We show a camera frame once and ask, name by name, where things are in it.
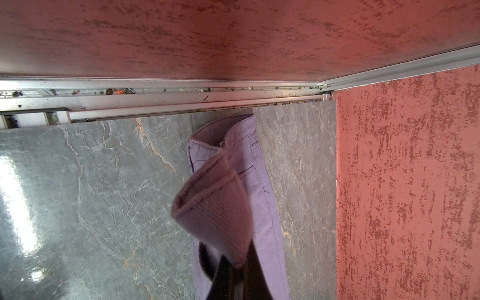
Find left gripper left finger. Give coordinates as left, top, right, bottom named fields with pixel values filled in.
left=206, top=256, right=236, bottom=300

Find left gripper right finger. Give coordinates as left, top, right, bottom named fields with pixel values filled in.
left=242, top=242, right=273, bottom=300

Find purple trousers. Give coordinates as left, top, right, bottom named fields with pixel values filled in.
left=171, top=114, right=291, bottom=300

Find aluminium front rail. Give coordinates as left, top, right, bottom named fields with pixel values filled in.
left=1, top=76, right=330, bottom=130

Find left aluminium corner post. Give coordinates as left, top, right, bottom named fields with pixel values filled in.
left=319, top=45, right=480, bottom=92

